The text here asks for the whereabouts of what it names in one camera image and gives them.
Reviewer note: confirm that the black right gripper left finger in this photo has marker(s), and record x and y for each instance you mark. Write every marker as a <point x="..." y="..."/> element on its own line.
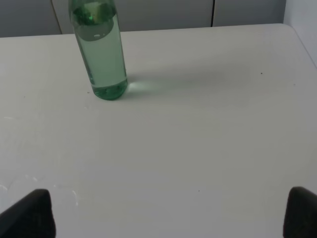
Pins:
<point x="30" y="217"/>

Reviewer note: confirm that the green water bottle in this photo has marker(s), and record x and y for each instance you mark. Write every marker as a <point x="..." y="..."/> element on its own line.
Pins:
<point x="96" y="28"/>

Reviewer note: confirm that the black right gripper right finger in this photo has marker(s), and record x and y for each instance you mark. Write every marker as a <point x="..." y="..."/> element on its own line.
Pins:
<point x="300" y="219"/>

